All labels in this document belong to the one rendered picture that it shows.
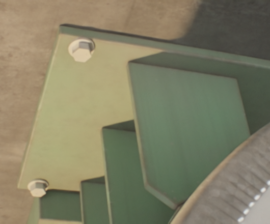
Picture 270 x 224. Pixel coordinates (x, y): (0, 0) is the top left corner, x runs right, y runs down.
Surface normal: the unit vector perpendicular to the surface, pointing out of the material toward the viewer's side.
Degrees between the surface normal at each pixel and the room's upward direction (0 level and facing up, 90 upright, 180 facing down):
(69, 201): 90
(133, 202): 90
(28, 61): 0
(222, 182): 89
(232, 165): 91
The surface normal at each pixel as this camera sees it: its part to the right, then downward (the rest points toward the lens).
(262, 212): 0.29, -0.67
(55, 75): 0.11, 0.73
